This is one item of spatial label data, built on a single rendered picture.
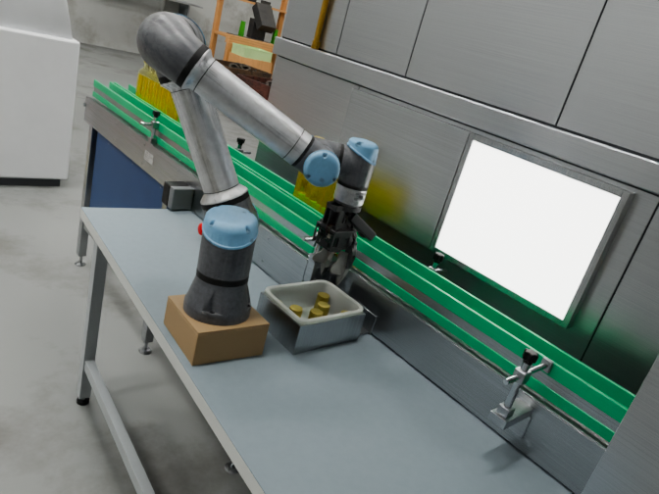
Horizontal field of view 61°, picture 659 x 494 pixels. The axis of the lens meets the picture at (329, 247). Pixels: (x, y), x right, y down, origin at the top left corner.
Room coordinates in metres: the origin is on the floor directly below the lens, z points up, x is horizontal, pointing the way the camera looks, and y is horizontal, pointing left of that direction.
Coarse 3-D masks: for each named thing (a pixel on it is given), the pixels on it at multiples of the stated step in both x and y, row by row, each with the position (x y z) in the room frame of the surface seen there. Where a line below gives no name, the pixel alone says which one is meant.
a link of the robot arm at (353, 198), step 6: (336, 186) 1.29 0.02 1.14; (342, 186) 1.28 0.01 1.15; (336, 192) 1.29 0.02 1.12; (342, 192) 1.27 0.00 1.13; (348, 192) 1.27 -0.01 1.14; (354, 192) 1.27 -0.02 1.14; (360, 192) 1.28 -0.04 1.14; (366, 192) 1.30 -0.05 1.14; (336, 198) 1.28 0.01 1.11; (342, 198) 1.27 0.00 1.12; (348, 198) 1.27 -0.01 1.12; (354, 198) 1.27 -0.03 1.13; (360, 198) 1.28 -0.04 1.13; (342, 204) 1.28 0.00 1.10; (348, 204) 1.27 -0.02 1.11; (354, 204) 1.27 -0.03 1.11; (360, 204) 1.29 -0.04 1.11
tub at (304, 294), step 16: (272, 288) 1.28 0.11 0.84; (288, 288) 1.32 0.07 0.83; (304, 288) 1.36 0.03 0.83; (320, 288) 1.40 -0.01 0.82; (336, 288) 1.38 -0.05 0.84; (288, 304) 1.32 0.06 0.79; (304, 304) 1.36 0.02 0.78; (336, 304) 1.36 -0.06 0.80; (352, 304) 1.33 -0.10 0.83; (304, 320) 1.16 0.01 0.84; (320, 320) 1.19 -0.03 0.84
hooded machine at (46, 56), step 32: (0, 0) 3.32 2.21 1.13; (32, 0) 3.44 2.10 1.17; (64, 0) 3.56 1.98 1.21; (0, 32) 3.29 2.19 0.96; (32, 32) 3.42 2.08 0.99; (64, 32) 3.57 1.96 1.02; (0, 64) 3.29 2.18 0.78; (32, 64) 3.42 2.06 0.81; (64, 64) 3.54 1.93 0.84; (0, 96) 3.30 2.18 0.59; (32, 96) 3.42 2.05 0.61; (64, 96) 3.55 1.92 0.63; (0, 128) 3.30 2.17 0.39; (32, 128) 3.43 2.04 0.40; (64, 128) 3.57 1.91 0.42; (0, 160) 3.31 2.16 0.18; (32, 160) 3.44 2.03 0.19; (64, 160) 3.58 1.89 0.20
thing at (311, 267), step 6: (336, 258) 1.49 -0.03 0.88; (312, 264) 1.41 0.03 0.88; (318, 264) 1.42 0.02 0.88; (330, 264) 1.45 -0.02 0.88; (306, 270) 1.43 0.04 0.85; (312, 270) 1.41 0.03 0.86; (318, 270) 1.42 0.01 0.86; (306, 276) 1.42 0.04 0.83; (312, 276) 1.41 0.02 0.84; (318, 276) 1.43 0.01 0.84; (324, 276) 1.44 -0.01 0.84; (330, 276) 1.46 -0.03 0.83
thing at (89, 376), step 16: (96, 256) 1.62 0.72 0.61; (96, 272) 1.62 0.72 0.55; (96, 288) 1.63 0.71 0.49; (96, 304) 1.63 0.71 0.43; (96, 320) 1.63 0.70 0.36; (96, 336) 1.64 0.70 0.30; (80, 368) 1.63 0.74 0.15; (96, 368) 1.60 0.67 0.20; (80, 384) 1.62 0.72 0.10; (96, 384) 1.52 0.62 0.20; (80, 400) 1.64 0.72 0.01; (112, 400) 1.46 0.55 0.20; (112, 416) 1.40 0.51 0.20; (112, 432) 1.36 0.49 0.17; (128, 448) 1.29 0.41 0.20; (128, 464) 1.24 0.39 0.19; (144, 480) 1.19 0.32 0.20
